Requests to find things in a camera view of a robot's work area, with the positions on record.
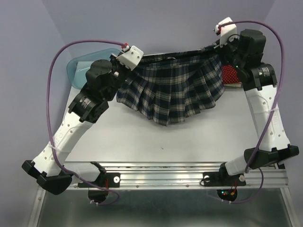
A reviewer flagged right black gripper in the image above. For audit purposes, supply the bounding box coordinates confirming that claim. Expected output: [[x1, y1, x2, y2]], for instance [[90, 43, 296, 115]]
[[216, 33, 245, 71]]

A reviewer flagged red polka dot skirt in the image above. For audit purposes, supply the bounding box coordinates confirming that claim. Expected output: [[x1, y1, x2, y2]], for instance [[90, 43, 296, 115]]
[[222, 65, 241, 85]]

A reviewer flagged navy plaid skirt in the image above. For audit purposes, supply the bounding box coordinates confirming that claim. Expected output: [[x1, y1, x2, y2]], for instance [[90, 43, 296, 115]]
[[116, 44, 224, 126]]

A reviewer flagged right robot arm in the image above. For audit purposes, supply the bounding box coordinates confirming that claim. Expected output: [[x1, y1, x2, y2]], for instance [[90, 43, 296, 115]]
[[208, 28, 299, 185]]

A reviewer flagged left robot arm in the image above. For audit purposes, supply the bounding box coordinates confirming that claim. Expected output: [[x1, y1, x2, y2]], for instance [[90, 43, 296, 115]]
[[22, 54, 130, 195]]

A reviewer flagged teal plastic basket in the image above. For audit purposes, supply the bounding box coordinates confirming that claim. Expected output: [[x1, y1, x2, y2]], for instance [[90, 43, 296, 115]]
[[66, 48, 120, 90]]

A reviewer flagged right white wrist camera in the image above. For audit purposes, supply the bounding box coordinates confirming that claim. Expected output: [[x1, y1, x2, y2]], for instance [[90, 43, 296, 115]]
[[214, 17, 237, 47]]

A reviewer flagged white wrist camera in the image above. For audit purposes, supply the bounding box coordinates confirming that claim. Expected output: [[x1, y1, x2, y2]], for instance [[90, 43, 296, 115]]
[[116, 45, 144, 71], [214, 17, 237, 47]]

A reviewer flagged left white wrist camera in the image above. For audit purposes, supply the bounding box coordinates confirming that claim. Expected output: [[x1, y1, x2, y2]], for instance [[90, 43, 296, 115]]
[[116, 45, 144, 71]]

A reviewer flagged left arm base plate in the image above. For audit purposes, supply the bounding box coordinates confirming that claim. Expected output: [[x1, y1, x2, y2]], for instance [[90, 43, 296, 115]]
[[83, 172, 121, 188]]

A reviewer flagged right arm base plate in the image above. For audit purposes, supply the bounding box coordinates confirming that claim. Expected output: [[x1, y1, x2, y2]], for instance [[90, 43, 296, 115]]
[[199, 172, 246, 187]]

